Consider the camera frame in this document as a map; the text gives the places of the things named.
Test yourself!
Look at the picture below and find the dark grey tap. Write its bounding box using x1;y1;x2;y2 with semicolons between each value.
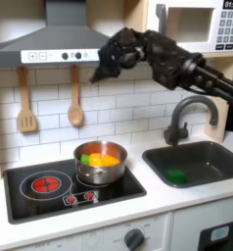
163;94;219;147

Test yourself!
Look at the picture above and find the grey range hood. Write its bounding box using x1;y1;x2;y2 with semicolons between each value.
0;0;113;69

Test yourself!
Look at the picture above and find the wooden slotted spatula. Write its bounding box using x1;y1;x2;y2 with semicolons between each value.
16;67;39;133

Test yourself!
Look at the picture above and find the black toy stove top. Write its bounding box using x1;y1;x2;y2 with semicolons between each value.
4;156;148;226

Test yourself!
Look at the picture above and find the steel pot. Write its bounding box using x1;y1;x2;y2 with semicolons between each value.
72;140;129;186

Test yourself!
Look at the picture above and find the orange toy carrot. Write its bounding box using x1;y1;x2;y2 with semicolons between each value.
79;153;121;168

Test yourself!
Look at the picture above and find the wooden spoon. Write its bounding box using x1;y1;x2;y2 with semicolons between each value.
67;65;85;127

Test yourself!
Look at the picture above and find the white toy microwave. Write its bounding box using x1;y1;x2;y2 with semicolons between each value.
145;0;233;54

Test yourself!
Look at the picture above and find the dark grey sink basin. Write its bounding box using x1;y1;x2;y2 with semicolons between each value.
141;140;233;189

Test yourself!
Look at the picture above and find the yellow toy block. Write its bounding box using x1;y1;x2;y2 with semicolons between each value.
88;152;104;168

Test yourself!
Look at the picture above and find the dark grey oven knob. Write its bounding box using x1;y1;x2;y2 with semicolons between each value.
123;227;145;251

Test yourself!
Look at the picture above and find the green toy block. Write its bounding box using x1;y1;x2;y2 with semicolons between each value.
164;168;188;185

